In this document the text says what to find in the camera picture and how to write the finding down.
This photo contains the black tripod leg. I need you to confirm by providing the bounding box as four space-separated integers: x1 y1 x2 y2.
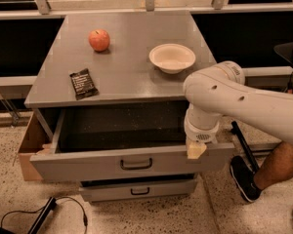
231 121 259 174

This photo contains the person's leg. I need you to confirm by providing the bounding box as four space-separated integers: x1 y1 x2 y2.
254 142 293 190

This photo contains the grey drawer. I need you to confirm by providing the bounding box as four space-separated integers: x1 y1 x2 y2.
30 110 234 181
79 174 197 202

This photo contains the grey drawer cabinet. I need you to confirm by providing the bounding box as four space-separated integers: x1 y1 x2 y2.
24 11 226 203

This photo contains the grey bottom drawer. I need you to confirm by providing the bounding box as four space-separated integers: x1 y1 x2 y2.
79 174 197 202

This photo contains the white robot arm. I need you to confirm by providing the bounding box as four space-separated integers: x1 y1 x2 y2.
183 61 293 146

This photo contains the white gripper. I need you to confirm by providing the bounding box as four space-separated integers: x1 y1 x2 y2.
184 104 221 160

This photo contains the cardboard box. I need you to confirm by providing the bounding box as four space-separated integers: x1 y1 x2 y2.
18 115 51 181

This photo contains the black snack packet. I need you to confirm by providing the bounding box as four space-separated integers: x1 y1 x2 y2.
69 68 99 100

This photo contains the black cable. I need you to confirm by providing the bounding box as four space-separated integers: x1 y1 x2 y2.
0 196 89 234

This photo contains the red apple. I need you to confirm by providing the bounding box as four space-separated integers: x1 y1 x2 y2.
88 29 110 52

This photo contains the black sneaker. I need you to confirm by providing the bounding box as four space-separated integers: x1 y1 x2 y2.
230 156 261 203

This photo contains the black device on floor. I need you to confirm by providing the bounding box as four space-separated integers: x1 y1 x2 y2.
27 197 57 234

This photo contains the white bowl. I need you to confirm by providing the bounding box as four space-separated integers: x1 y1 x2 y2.
148 44 196 74

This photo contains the grey top drawer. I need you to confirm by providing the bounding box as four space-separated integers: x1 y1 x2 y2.
30 110 234 181

